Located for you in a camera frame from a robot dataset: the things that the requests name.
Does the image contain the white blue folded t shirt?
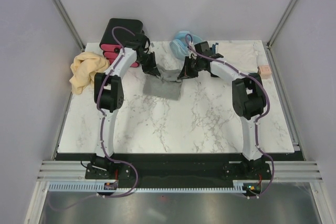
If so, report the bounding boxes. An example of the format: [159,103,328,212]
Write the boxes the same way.
[216,40,269,72]

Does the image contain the light blue cable duct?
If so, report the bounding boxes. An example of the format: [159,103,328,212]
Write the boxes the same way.
[48,182,246,193]

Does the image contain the yellow t shirt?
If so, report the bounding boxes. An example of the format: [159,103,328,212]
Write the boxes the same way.
[69,52,110,94]

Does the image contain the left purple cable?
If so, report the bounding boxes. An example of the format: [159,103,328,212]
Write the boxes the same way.
[48,26,140,211]

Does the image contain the black pink drawer box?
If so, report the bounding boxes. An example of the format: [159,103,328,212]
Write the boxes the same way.
[99,18,143,65]

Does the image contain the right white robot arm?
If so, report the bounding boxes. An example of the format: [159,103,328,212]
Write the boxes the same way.
[178,41,269,179]

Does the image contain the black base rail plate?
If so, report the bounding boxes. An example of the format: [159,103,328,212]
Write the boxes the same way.
[56,153,271,188]

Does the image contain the grey t shirt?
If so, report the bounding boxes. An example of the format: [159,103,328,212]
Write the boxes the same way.
[143,65,182,101]

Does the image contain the pink cube power strip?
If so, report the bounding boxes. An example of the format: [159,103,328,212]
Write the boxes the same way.
[258,65,272,79]

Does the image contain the purple cable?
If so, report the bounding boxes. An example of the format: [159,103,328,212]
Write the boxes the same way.
[48,26,140,211]
[185,34,276,200]

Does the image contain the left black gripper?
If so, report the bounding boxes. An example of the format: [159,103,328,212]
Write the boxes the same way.
[136,52,160,78]

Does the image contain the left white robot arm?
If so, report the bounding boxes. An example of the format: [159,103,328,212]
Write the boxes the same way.
[85,33,161,179]

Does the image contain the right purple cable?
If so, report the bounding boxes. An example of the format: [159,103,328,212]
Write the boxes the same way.
[185,34,276,200]

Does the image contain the light blue headphones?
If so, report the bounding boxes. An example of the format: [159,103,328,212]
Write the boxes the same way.
[170,30,204,61]

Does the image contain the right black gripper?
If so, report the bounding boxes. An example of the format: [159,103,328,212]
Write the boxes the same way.
[178,56,202,80]

